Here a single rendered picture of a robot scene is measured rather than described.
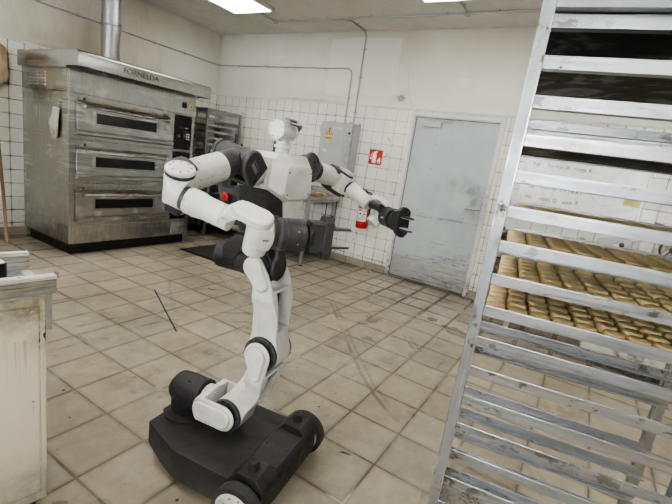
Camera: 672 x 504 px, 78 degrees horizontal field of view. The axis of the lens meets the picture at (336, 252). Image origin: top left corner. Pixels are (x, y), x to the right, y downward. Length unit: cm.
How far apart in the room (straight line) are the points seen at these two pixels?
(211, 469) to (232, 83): 613
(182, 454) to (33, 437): 51
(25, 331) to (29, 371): 14
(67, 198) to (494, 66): 472
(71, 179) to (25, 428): 354
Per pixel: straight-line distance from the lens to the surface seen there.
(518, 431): 181
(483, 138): 515
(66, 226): 513
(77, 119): 498
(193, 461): 189
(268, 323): 164
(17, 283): 157
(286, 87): 648
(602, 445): 135
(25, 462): 186
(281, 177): 145
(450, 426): 131
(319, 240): 112
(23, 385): 170
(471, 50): 537
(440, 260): 528
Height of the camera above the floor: 139
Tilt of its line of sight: 13 degrees down
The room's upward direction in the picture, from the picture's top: 9 degrees clockwise
